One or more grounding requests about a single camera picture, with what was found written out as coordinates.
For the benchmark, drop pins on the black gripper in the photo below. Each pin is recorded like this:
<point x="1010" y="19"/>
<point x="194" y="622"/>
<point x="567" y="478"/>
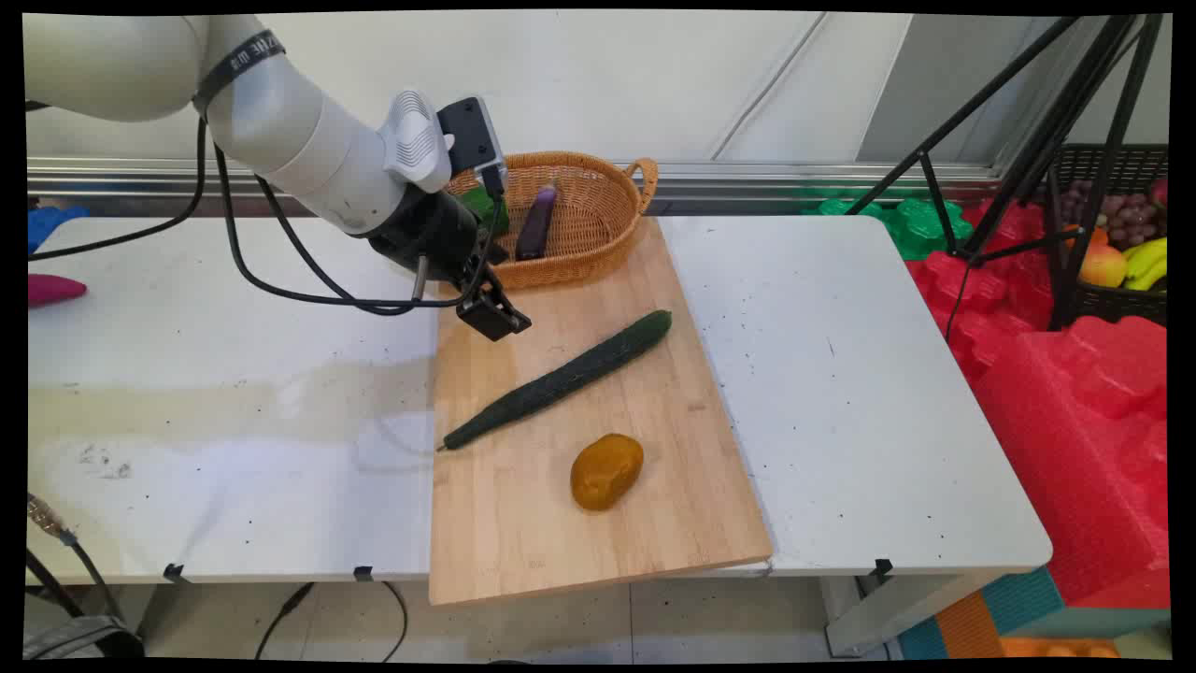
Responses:
<point x="430" y="234"/>

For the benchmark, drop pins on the long dark green cucumber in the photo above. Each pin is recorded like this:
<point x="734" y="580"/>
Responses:
<point x="561" y="379"/>

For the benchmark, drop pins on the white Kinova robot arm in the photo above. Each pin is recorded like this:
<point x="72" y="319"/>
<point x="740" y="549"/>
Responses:
<point x="280" y="121"/>

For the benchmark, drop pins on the purple eggplant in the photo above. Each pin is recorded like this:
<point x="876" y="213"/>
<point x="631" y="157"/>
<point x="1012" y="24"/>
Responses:
<point x="536" y="224"/>

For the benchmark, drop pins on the green bell pepper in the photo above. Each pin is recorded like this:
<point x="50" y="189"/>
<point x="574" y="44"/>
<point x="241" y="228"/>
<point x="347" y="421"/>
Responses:
<point x="495" y="210"/>

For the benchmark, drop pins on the woven wicker basket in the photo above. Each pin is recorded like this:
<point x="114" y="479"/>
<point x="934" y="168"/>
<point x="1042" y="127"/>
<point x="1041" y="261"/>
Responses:
<point x="589" y="234"/>

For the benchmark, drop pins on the brown potato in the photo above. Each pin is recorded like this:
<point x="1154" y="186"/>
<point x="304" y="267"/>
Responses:
<point x="607" y="472"/>

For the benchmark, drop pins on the wooden cutting board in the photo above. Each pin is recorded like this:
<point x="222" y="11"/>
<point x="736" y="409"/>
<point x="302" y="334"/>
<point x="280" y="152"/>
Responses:
<point x="579" y="523"/>

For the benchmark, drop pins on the green foam mats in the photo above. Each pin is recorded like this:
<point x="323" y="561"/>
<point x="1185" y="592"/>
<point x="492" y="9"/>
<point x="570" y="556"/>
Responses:
<point x="920" y="229"/>

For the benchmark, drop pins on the pink toy vegetable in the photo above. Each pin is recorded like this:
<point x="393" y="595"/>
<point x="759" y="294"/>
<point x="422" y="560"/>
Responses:
<point x="54" y="289"/>

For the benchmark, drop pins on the blue foam piece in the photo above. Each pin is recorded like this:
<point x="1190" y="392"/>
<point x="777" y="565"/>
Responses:
<point x="51" y="224"/>

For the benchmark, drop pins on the white table leg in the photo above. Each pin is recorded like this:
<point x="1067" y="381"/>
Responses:
<point x="888" y="617"/>

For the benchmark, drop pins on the grey floor device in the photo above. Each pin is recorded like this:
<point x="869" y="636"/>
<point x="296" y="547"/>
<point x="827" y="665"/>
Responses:
<point x="84" y="640"/>

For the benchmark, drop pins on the blue orange foam mat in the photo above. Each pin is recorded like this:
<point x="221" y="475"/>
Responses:
<point x="990" y="626"/>

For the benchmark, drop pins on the black tripod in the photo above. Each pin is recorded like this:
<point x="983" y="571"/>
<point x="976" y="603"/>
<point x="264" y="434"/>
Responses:
<point x="1056" y="140"/>

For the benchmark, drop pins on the red foam mats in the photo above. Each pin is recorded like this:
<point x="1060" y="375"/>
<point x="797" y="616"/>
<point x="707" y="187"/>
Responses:
<point x="1074" y="449"/>

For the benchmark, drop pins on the orange fruit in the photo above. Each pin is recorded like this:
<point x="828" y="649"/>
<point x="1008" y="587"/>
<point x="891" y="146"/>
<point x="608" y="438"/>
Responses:
<point x="1095" y="236"/>

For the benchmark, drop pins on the red yellow peach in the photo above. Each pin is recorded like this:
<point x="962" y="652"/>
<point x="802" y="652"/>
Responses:
<point x="1103" y="266"/>

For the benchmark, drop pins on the black plastic crate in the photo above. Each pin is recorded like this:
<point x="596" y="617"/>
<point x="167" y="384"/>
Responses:
<point x="1121" y="304"/>

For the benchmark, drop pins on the purple grapes bunch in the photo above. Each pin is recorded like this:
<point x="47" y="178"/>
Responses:
<point x="1121" y="217"/>

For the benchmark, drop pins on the yellow bananas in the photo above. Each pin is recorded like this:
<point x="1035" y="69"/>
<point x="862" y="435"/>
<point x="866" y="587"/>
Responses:
<point x="1147" y="262"/>

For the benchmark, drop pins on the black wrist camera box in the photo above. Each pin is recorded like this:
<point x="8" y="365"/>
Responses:
<point x="472" y="136"/>

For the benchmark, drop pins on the metal wall rail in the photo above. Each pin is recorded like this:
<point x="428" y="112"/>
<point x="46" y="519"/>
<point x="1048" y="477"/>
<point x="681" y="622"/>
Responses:
<point x="794" y="176"/>

